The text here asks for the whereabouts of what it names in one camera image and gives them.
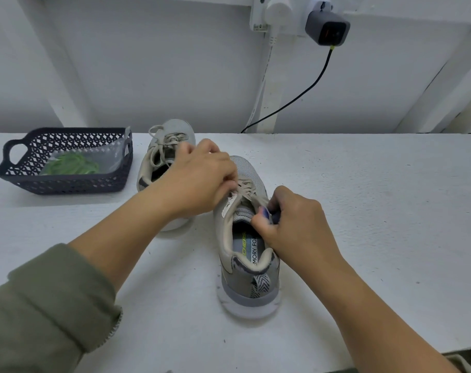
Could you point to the person's left forearm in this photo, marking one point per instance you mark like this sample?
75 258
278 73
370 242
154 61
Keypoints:
72 291

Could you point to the white wall socket plate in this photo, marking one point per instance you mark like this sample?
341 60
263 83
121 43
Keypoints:
257 11

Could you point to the beige shoelace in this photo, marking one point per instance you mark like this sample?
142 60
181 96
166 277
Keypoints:
237 199
167 140

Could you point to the gray charger adapter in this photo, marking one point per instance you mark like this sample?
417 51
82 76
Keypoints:
327 28

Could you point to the person's right hand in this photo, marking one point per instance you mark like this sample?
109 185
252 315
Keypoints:
297 233

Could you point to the clear plastic bag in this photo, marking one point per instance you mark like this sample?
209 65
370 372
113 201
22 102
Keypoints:
115 153

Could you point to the person's right forearm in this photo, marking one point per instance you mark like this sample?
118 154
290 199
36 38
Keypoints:
383 330

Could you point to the gray sneaker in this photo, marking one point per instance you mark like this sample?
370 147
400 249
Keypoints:
177 129
247 287

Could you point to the dark plastic lattice basket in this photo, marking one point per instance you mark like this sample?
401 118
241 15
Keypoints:
14 181

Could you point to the person's left hand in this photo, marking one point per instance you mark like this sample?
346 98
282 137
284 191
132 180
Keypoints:
193 181

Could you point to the green shoelace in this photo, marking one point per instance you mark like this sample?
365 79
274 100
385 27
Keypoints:
71 163

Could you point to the white plug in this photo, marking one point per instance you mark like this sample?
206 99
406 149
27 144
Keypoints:
279 10

